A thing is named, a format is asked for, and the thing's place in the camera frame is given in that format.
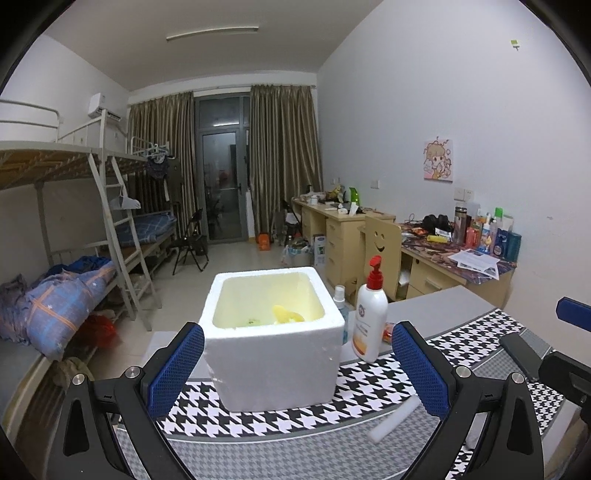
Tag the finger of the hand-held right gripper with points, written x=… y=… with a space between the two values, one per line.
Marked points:
x=575 y=314
x=526 y=357

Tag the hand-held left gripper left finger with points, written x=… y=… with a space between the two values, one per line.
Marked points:
x=175 y=374

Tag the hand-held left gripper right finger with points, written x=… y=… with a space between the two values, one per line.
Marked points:
x=422 y=374

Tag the white foam box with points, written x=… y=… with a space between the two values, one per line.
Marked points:
x=272 y=364

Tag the black white houndstooth mat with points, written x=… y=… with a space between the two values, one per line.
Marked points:
x=369 y=383

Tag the orange packet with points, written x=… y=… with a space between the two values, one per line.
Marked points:
x=387 y=333

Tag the white foam strip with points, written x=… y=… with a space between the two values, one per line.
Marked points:
x=392 y=420

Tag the white lotion pump bottle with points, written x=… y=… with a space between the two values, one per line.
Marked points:
x=369 y=318

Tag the red plastic bag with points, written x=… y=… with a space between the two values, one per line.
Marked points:
x=101 y=334

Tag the wooden desk with printed mat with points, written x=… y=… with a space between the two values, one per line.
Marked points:
x=429 y=277

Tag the olive cloth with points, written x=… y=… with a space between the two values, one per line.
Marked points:
x=71 y=371

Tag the white paper sheets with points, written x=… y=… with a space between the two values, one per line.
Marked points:
x=475 y=263

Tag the small clear spray bottle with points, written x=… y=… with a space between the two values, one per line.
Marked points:
x=339 y=300

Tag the row of toiletry bottles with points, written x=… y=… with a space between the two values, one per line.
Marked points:
x=489 y=233

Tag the wooden smiley face chair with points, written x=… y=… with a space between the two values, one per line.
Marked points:
x=381 y=258

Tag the black folding chair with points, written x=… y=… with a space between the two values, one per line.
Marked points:
x=191 y=247

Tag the metal bunk bed with hangers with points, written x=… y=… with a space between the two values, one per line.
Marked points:
x=152 y=244

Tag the blue checked quilt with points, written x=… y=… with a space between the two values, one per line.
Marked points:
x=60 y=309

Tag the grey woven mat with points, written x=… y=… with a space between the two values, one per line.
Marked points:
x=300 y=457

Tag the blue checked mattress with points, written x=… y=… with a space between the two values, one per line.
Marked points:
x=147 y=228

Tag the white bunk bed ladder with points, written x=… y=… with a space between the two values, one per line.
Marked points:
x=120 y=230

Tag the wooden desk with drawers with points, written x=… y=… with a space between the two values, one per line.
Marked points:
x=339 y=240

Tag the orange floor container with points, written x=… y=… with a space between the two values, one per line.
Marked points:
x=264 y=243

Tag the white carton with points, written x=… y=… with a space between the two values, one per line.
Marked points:
x=319 y=251

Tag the cluttered floor basket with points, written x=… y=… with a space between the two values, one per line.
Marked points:
x=298 y=256

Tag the glass balcony door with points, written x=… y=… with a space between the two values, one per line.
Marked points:
x=221 y=184

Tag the dark hanging clothes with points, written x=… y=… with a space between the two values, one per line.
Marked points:
x=157 y=168

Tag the brown curtain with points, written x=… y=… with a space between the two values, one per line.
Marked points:
x=161 y=134
x=284 y=147

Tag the white metal bunk bed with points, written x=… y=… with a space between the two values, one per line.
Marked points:
x=46 y=159

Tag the white air conditioner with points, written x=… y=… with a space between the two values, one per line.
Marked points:
x=104 y=108

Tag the ceiling tube light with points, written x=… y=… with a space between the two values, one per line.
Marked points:
x=212 y=33

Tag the white wall socket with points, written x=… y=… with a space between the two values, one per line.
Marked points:
x=464 y=194

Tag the cartoon wall poster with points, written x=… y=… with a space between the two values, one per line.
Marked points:
x=438 y=159

